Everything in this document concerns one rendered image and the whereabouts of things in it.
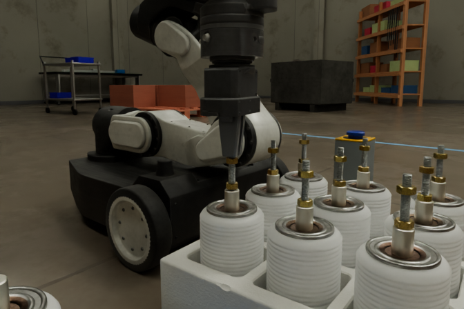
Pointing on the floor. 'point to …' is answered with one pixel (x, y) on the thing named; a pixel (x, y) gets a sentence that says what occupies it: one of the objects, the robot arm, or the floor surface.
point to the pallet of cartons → (157, 98)
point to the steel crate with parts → (312, 85)
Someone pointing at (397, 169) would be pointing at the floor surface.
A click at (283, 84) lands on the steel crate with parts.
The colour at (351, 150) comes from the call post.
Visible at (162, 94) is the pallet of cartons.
